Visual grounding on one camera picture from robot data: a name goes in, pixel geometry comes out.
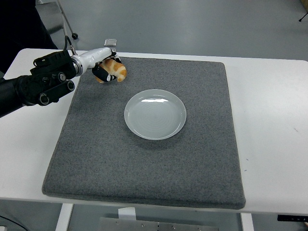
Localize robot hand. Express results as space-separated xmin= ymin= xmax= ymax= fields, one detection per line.
xmin=78 ymin=47 xmax=124 ymax=84

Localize croissant bread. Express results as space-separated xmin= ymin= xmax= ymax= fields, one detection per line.
xmin=95 ymin=57 xmax=128 ymax=84

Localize pale grey round plate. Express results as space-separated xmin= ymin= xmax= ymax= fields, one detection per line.
xmin=124 ymin=89 xmax=187 ymax=141

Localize clear floor box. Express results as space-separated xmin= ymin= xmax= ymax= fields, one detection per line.
xmin=103 ymin=38 xmax=118 ymax=48

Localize grey wheeled chair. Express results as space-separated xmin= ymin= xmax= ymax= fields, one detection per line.
xmin=35 ymin=0 xmax=79 ymax=40

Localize person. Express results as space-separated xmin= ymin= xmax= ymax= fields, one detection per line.
xmin=0 ymin=0 xmax=58 ymax=74

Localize grey felt mat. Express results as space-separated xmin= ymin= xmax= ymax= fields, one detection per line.
xmin=42 ymin=54 xmax=246 ymax=210

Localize white tape strip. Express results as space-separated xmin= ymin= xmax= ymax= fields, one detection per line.
xmin=117 ymin=207 xmax=137 ymax=221

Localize white table leg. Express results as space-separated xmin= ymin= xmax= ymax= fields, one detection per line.
xmin=55 ymin=204 xmax=74 ymax=231
xmin=240 ymin=213 xmax=255 ymax=231

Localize black bar under table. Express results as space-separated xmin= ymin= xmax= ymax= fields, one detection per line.
xmin=277 ymin=214 xmax=308 ymax=222

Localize black floor cable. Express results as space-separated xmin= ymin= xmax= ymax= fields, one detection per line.
xmin=0 ymin=215 xmax=25 ymax=231

